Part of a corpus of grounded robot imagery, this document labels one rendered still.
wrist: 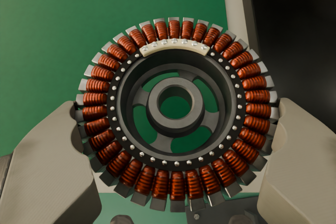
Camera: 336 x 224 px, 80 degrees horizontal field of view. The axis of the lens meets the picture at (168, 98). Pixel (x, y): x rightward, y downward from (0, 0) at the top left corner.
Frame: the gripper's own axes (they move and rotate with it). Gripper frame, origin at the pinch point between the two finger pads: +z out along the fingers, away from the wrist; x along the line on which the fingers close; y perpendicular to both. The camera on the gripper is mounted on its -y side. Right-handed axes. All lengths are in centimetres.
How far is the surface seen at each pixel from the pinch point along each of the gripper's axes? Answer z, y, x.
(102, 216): 39, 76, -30
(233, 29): 12.0, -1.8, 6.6
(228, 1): 14.8, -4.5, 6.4
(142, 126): 4.1, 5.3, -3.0
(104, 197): 44, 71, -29
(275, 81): 5.3, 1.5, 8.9
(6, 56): 9.5, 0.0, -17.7
